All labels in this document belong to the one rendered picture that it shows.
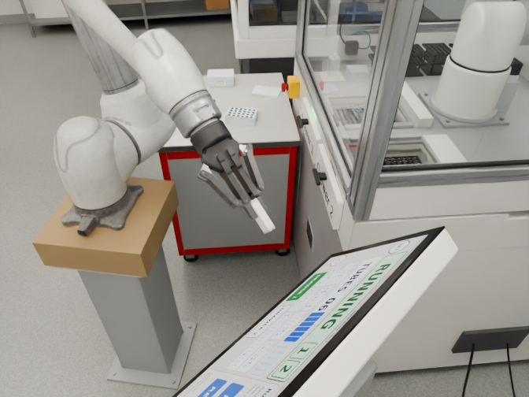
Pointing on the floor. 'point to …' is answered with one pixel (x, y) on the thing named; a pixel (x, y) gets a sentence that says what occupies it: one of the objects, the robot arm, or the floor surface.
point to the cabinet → (495, 288)
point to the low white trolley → (284, 112)
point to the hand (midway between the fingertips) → (260, 216)
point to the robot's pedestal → (142, 324)
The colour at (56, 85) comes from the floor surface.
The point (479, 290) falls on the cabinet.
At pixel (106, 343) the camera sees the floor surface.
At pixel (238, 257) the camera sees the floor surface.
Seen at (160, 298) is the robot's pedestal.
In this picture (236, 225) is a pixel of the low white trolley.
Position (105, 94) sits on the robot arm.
